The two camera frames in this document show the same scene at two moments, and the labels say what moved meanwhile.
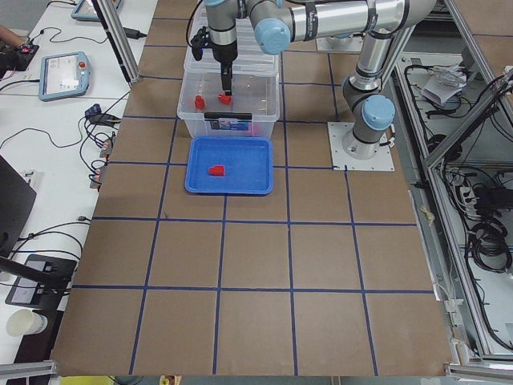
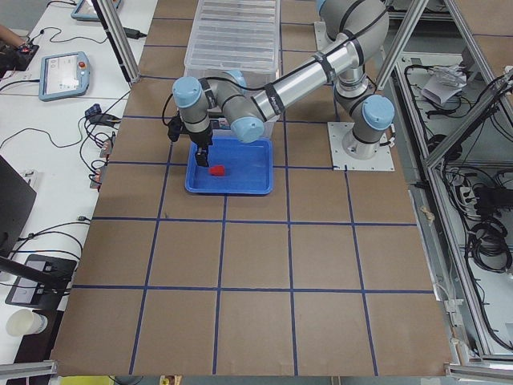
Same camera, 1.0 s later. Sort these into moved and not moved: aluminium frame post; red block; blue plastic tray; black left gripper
Moved: black left gripper
Not moved: red block; blue plastic tray; aluminium frame post
